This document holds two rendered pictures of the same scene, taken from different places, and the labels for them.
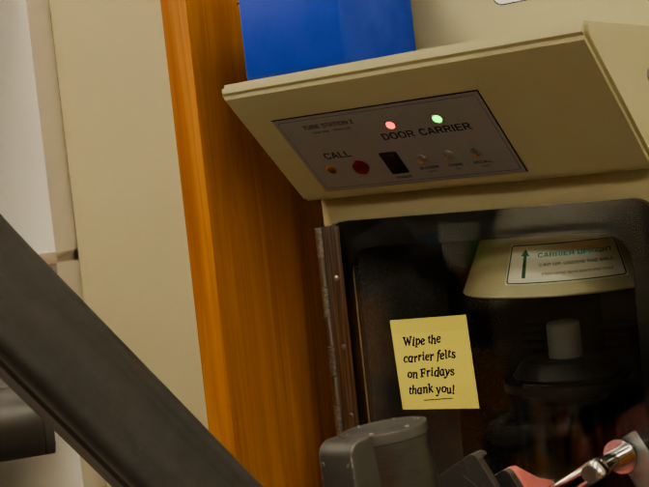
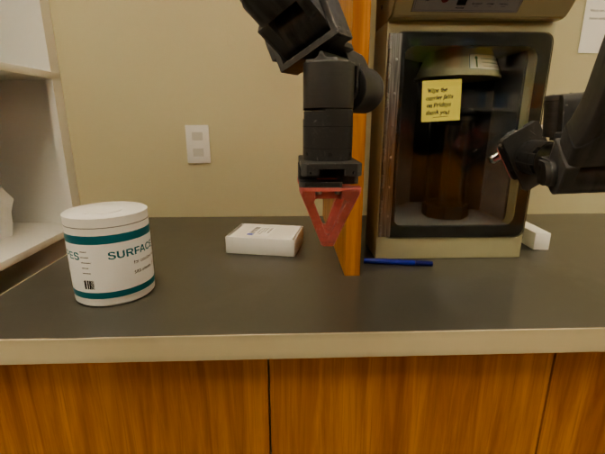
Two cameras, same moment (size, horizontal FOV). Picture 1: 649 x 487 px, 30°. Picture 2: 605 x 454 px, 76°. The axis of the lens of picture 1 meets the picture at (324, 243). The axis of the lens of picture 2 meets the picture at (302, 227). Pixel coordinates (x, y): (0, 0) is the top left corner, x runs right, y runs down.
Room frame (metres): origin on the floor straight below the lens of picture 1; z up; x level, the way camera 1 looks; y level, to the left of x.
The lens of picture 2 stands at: (0.56, 0.64, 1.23)
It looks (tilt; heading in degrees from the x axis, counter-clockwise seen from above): 15 degrees down; 319
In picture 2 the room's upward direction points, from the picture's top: straight up
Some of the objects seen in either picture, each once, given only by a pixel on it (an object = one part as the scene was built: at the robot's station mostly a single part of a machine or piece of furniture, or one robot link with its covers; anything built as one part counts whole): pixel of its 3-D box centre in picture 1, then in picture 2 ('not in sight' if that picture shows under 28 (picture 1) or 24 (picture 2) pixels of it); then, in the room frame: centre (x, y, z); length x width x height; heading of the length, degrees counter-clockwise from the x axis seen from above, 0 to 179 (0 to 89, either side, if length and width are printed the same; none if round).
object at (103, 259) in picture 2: not in sight; (111, 250); (1.26, 0.47, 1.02); 0.13 x 0.13 x 0.15
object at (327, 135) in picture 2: not in sight; (327, 142); (0.89, 0.32, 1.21); 0.10 x 0.07 x 0.07; 142
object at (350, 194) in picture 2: not in sight; (327, 204); (0.89, 0.32, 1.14); 0.07 x 0.07 x 0.09; 52
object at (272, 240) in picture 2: not in sight; (266, 239); (1.29, 0.13, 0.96); 0.16 x 0.12 x 0.04; 40
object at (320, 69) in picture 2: not in sight; (330, 86); (0.89, 0.31, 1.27); 0.07 x 0.06 x 0.07; 107
